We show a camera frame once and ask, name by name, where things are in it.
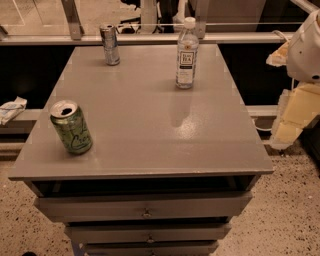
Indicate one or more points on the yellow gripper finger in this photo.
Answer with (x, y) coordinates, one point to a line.
(297, 108)
(279, 57)

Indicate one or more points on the clear plastic water bottle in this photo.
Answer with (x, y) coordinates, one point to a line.
(187, 48)

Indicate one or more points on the grey drawer cabinet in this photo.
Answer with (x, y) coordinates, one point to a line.
(168, 168)

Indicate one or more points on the silver blue energy drink can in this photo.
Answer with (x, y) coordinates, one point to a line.
(110, 44)

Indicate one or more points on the green soda can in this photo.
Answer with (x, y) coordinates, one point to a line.
(70, 125)

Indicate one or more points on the metal railing frame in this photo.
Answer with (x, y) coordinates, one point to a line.
(77, 22)

